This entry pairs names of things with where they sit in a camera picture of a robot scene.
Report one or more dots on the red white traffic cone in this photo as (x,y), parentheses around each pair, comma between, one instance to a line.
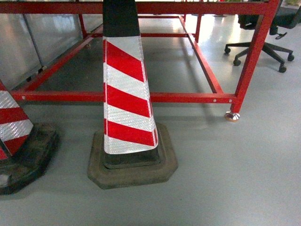
(26,148)
(132,149)

